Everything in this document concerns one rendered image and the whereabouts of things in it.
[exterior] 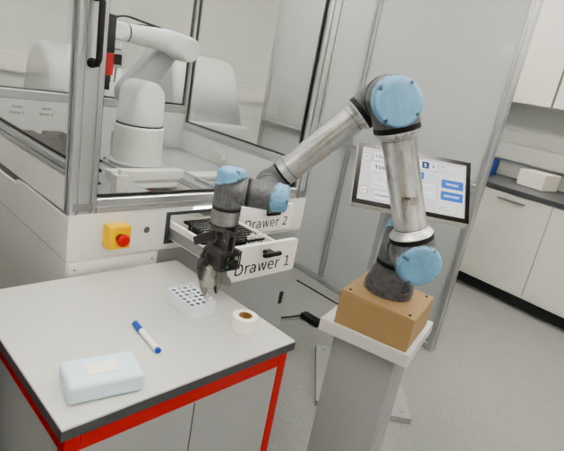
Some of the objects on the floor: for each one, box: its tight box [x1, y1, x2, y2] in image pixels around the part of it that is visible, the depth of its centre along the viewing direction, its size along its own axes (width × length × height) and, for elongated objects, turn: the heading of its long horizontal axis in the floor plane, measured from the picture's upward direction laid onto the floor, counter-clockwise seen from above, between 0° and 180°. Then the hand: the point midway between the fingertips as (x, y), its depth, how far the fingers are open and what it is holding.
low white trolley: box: [0, 260, 295, 451], centre depth 139 cm, size 58×62×76 cm
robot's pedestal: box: [306, 305, 433, 451], centre depth 163 cm, size 30×30×76 cm
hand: (209, 289), depth 136 cm, fingers open, 3 cm apart
